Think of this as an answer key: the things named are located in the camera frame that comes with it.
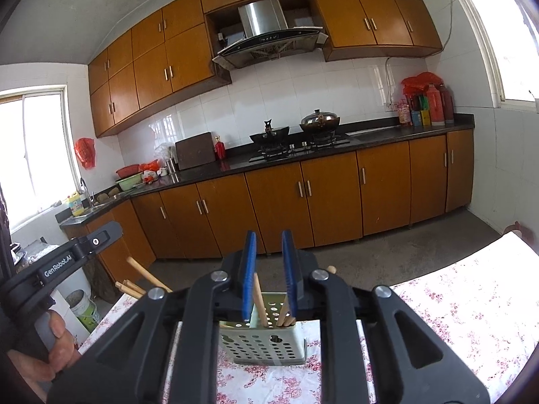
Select black countertop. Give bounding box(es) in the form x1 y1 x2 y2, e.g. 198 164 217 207
57 113 476 226

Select floral tablecloth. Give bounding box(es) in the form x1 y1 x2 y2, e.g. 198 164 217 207
78 231 539 404

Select narrow window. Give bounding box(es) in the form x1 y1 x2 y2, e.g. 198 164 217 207
452 0 539 114

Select steel sink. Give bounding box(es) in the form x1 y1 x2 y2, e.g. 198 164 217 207
69 200 127 220

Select large side window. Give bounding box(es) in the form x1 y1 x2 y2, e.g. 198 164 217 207
0 85 83 232

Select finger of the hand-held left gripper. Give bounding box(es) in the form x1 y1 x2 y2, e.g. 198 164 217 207
86 221 124 255

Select green basin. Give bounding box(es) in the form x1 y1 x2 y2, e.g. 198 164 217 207
115 172 145 191

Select dark cutting board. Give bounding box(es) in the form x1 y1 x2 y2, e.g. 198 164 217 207
175 132 217 171

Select pot with metal lid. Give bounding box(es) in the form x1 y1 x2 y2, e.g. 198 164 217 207
299 109 341 133

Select green perforated chopstick holder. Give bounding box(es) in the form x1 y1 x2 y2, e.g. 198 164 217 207
218 290 309 366

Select black wok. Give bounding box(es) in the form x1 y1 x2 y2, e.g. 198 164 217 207
249 120 291 144

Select person's left hand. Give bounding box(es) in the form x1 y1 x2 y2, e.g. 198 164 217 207
6 311 83 402

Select steel range hood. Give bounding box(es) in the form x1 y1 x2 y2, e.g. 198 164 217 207
212 0 329 69

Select hanging red plastic bag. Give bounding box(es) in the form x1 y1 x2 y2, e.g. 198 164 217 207
74 137 95 170

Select gas stove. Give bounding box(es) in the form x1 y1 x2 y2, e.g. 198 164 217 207
248 132 351 164

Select red thermos flask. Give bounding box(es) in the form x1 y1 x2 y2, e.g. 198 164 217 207
425 84 445 126

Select wooden base cabinets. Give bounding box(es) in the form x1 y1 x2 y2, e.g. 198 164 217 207
61 128 476 304

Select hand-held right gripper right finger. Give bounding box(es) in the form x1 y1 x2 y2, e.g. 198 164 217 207
281 230 491 404

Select clear plastic bag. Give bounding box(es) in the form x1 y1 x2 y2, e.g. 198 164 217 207
154 141 178 165

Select white bucket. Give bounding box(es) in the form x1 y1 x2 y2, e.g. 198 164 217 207
65 290 102 333

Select red bag beside thermoses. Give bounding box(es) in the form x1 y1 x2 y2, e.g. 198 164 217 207
400 71 445 97

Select yellow detergent bottle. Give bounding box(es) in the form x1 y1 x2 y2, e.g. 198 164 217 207
67 191 87 218

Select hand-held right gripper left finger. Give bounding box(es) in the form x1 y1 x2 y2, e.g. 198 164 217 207
46 231 257 404

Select red and white bags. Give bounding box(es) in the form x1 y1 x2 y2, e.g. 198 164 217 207
139 159 169 183

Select wooden upper cabinets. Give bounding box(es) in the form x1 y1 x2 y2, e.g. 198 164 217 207
88 0 444 138

